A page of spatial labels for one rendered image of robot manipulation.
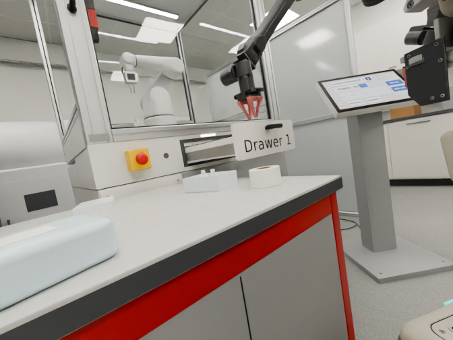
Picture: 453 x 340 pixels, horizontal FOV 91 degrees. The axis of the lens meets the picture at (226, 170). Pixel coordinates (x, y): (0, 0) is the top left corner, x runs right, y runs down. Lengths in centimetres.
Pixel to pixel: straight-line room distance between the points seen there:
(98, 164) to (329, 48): 228
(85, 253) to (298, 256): 33
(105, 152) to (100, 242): 59
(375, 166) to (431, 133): 198
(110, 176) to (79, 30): 47
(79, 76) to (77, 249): 70
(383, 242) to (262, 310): 151
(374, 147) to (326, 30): 137
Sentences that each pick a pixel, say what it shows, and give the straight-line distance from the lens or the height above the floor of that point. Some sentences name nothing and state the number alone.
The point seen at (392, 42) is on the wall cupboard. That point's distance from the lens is 414.
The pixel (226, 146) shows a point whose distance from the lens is 72.
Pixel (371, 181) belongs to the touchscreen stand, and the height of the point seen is 51.
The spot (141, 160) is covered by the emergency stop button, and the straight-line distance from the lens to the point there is 79.
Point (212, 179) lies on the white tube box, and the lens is 54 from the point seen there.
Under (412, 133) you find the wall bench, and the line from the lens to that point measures 364.
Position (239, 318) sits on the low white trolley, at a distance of 36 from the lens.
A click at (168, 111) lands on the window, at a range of 96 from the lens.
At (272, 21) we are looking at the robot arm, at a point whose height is 130.
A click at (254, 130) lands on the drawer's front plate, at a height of 90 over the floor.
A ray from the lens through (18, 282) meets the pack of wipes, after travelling 26.
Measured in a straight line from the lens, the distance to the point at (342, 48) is 255.
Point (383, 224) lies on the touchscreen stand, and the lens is 180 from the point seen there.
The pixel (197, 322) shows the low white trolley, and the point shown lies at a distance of 32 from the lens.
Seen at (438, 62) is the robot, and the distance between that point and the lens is 85.
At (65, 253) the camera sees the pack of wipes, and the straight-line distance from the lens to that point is 26.
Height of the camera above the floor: 85
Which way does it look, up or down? 5 degrees down
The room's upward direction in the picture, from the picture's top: 10 degrees counter-clockwise
